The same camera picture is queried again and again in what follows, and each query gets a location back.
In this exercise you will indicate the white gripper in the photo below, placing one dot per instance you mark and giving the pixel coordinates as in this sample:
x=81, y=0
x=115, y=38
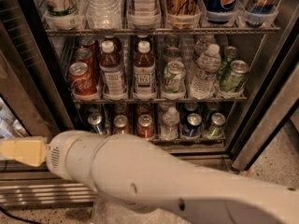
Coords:
x=60, y=155

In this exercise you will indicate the red coke can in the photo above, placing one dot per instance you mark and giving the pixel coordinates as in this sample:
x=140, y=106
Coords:
x=91, y=43
x=86, y=56
x=81, y=79

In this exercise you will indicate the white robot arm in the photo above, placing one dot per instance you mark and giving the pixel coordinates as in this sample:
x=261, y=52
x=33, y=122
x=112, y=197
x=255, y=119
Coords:
x=187, y=187

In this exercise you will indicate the glass fridge door left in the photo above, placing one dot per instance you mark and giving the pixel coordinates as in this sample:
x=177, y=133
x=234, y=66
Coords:
x=21, y=93

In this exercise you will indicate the blue silver can bottom shelf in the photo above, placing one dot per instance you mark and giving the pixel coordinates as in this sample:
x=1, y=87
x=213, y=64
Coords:
x=97, y=121

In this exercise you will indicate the gold can bottom shelf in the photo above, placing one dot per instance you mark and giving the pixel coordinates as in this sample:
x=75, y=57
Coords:
x=120, y=124

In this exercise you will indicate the red can bottom shelf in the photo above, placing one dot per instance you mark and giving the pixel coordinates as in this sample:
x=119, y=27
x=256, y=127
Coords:
x=145, y=126

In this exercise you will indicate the small water bottle bottom shelf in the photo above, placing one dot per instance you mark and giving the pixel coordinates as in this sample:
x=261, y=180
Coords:
x=169, y=126

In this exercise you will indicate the white carton top shelf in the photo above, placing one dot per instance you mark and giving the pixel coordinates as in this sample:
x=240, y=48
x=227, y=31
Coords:
x=60, y=0

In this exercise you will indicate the front white green soda can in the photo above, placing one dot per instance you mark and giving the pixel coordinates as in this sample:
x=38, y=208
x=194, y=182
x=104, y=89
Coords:
x=174, y=74

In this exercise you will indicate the blue pepsi can bottom shelf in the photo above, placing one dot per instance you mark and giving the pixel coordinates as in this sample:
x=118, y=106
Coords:
x=191, y=125

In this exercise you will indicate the clear water bottle top shelf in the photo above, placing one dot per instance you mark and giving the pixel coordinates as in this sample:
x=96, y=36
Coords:
x=104, y=14

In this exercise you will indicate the clear water bottle shelf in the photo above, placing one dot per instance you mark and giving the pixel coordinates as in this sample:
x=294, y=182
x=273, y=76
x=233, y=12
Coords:
x=104, y=14
x=207, y=66

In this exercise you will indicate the green can bottom shelf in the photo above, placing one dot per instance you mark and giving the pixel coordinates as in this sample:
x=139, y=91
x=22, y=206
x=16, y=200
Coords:
x=215, y=125

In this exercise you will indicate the clear water bottle middle shelf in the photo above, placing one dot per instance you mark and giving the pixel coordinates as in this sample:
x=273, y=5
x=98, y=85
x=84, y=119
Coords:
x=207, y=66

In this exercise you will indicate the stainless steel fridge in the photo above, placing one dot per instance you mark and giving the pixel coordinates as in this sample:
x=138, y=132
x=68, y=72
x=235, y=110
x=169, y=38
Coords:
x=157, y=71

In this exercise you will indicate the rear green soda can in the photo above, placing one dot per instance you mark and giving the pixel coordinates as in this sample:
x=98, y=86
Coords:
x=230, y=54

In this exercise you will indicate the large pepsi bottle top shelf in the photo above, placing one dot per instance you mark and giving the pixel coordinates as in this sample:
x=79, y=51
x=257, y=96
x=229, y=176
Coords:
x=219, y=11

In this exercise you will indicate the clear plastic bag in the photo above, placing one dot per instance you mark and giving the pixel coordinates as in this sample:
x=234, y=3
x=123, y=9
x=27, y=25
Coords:
x=105, y=212

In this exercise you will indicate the left brown tea bottle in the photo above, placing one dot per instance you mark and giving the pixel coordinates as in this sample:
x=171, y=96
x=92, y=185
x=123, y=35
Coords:
x=112, y=69

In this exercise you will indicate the brown tea bottle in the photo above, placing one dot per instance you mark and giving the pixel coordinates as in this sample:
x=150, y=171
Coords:
x=144, y=69
x=112, y=69

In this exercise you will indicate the right brown tea bottle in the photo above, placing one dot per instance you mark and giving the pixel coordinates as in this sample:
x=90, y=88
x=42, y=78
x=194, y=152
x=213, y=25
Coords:
x=144, y=69

